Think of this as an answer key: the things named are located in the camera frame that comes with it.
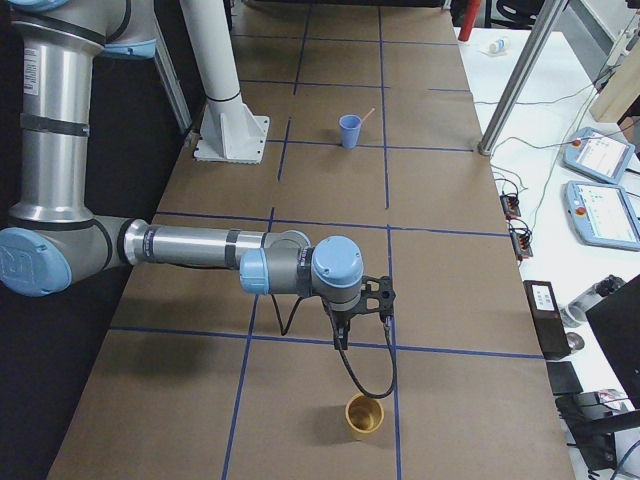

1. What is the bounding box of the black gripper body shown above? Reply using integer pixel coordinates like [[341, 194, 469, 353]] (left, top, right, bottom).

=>
[[324, 299, 361, 325]]

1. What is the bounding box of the blue paper cup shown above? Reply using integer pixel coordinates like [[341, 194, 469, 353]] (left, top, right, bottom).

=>
[[339, 114, 362, 149]]

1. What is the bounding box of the pink chopstick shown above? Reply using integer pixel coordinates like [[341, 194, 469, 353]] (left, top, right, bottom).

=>
[[361, 107, 376, 123]]

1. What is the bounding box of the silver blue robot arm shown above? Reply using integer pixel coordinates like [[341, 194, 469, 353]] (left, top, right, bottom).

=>
[[1, 1, 365, 350]]

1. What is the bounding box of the yellow cup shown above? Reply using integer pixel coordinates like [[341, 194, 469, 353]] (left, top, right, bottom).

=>
[[344, 393, 385, 441]]

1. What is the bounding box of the orange connector block near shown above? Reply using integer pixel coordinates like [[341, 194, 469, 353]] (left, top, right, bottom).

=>
[[507, 219, 533, 261]]

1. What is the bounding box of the orange connector block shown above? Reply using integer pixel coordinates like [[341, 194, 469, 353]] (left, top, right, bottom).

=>
[[507, 219, 533, 261], [500, 193, 521, 220]]

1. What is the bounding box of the orange connector block far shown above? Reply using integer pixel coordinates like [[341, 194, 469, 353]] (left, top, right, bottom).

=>
[[500, 193, 521, 220]]

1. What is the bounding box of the black power box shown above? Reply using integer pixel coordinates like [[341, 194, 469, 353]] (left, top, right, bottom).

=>
[[523, 280, 571, 360]]

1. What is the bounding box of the black monitor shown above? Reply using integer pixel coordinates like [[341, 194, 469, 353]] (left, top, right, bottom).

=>
[[586, 276, 640, 408]]

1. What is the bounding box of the white side table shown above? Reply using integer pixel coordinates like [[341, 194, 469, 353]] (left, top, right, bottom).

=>
[[458, 28, 639, 392]]

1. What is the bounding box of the teach pendant lower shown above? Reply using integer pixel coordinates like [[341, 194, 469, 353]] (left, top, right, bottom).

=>
[[563, 181, 639, 252]]

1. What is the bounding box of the teach pendant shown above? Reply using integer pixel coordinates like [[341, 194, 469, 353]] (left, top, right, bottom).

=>
[[563, 181, 639, 252], [563, 127, 635, 185]]

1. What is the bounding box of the teach pendant upper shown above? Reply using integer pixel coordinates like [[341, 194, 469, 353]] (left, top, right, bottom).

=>
[[563, 127, 635, 185]]

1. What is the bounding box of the white tube bottle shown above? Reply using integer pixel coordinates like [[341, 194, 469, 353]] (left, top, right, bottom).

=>
[[488, 37, 510, 55]]

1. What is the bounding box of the red cylinder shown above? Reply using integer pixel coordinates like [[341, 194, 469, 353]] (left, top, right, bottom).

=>
[[458, 0, 482, 42]]

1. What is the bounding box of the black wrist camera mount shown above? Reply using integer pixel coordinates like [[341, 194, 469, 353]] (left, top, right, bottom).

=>
[[359, 275, 396, 322]]

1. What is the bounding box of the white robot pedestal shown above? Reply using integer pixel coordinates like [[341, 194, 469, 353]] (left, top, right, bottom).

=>
[[180, 0, 270, 164]]

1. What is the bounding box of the aluminium frame post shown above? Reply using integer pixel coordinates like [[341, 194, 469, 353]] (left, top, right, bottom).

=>
[[477, 0, 566, 156]]

